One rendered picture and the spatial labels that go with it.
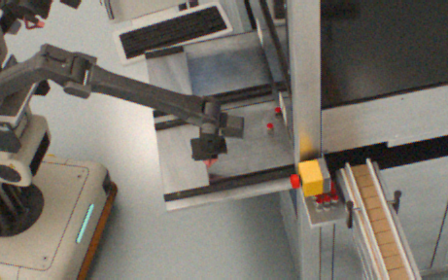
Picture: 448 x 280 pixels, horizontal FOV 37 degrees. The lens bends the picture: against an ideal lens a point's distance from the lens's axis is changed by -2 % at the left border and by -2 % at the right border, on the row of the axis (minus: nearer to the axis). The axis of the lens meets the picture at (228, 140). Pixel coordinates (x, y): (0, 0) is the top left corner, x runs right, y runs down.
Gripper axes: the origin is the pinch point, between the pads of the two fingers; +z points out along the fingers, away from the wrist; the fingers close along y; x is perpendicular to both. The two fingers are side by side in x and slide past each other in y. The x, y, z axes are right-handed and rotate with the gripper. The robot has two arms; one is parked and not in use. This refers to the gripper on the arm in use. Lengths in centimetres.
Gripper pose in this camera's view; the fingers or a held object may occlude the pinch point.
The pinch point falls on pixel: (208, 164)
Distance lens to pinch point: 206.0
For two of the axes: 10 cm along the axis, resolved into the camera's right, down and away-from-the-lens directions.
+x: -1.6, -7.6, 6.3
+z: -0.4, 6.5, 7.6
